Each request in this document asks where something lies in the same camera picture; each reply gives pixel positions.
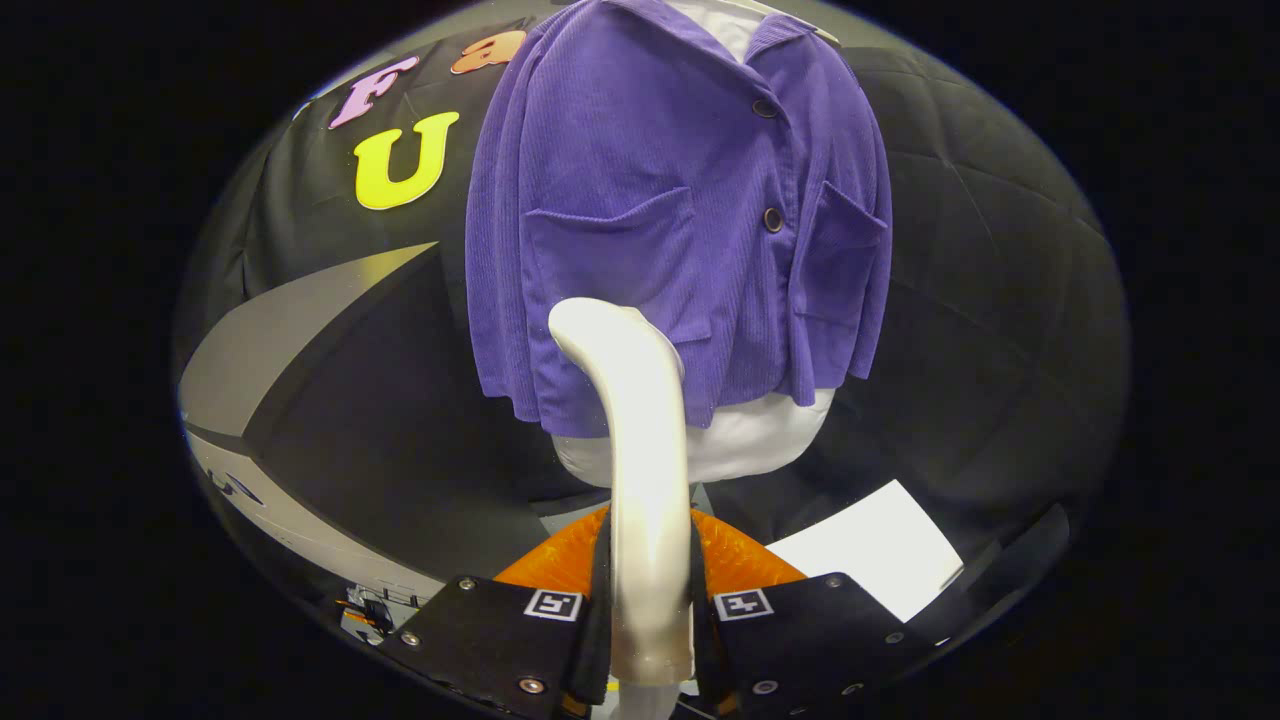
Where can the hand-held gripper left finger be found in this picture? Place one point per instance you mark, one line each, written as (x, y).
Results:
(480, 640)

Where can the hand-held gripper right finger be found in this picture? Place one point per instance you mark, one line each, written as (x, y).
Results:
(820, 640)

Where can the white garment steamer head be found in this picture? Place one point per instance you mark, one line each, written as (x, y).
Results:
(650, 480)

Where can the white paper sheet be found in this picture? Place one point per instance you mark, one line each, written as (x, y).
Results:
(880, 550)

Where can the white mannequin torso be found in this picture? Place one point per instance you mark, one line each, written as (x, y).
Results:
(740, 440)

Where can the black backdrop cloth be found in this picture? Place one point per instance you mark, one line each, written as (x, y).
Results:
(1000, 300)

